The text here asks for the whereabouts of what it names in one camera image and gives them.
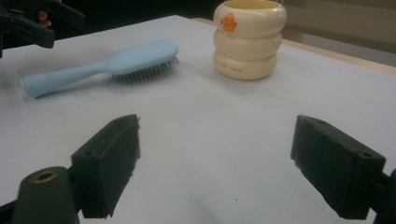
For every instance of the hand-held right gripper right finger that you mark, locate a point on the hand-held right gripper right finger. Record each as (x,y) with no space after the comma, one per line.
(336,165)

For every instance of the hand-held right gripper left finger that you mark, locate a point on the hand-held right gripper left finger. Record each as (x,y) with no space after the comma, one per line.
(106,165)

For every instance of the light blue hairbrush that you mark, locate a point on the light blue hairbrush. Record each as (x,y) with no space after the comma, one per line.
(124,62)

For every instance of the cream ringed cup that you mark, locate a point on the cream ringed cup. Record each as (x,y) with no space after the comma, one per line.
(247,43)

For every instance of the white table sheet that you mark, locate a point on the white table sheet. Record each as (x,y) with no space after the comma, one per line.
(199,130)

